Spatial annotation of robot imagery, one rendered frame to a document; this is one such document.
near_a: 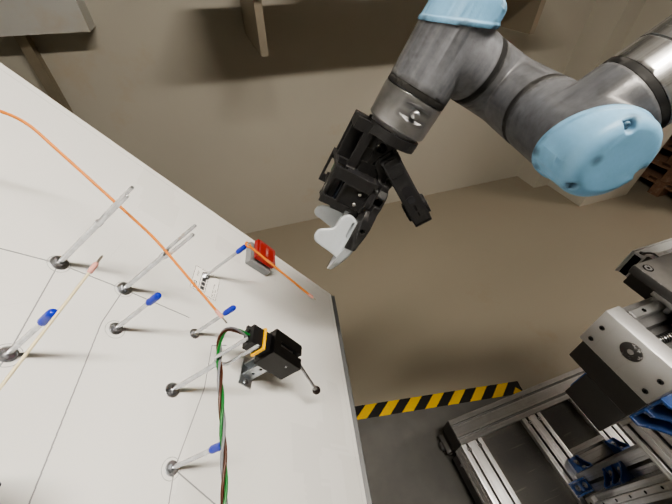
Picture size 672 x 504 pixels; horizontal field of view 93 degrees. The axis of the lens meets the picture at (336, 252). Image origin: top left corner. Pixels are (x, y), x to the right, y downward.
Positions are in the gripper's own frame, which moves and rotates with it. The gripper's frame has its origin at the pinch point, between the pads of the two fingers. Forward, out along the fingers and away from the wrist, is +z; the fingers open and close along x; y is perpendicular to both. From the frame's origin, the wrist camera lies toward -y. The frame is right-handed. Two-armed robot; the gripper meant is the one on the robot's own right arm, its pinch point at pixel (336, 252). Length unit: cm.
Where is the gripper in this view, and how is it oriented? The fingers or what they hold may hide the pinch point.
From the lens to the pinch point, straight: 50.5
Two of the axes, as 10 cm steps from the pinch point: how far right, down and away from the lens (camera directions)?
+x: 0.4, 5.9, -8.0
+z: -4.6, 7.3, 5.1
